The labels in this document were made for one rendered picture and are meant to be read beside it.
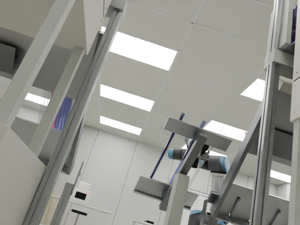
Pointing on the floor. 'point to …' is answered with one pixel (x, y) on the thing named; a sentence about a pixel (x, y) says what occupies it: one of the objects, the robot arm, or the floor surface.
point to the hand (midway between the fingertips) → (203, 160)
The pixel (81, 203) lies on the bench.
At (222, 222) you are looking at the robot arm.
